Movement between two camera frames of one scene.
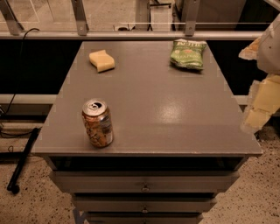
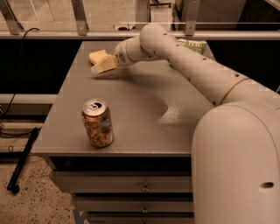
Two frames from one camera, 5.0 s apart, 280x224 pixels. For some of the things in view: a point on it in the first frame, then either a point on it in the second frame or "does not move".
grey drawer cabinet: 136,140 does not move
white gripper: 269,53 -> 121,54
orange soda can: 98,122 does not move
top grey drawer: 145,181 does not move
